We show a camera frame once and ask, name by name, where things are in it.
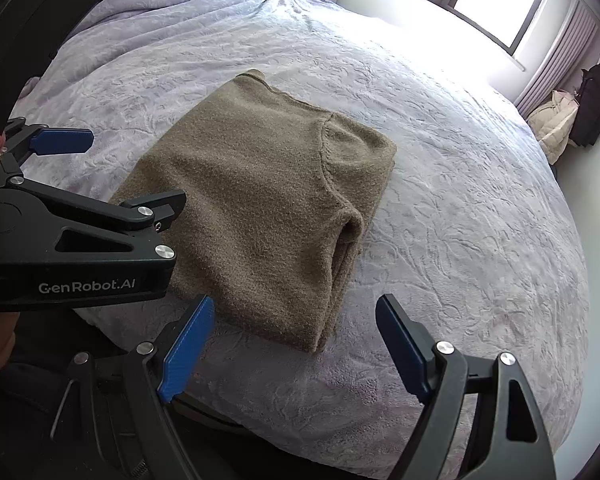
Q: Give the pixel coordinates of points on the beige jacket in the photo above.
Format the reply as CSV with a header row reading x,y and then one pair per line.
x,y
555,125

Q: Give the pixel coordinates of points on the black hanging garment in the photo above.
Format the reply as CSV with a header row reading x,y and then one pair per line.
x,y
592,105

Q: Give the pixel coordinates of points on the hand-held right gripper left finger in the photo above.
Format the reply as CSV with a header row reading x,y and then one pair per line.
x,y
187,345

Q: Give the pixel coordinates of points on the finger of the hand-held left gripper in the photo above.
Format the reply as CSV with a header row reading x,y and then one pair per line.
x,y
62,141
130,212

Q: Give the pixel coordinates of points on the person's dark clothing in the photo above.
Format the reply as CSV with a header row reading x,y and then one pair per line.
x,y
40,330

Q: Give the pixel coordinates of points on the grey pleated curtain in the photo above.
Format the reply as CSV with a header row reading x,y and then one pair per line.
x,y
560,55

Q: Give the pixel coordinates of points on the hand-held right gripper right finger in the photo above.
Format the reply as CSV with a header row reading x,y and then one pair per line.
x,y
405,347

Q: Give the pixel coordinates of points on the lavender embossed bedspread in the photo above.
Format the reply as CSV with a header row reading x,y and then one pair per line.
x,y
455,240

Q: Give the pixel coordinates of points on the brown knit sweater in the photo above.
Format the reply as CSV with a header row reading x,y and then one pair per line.
x,y
260,195

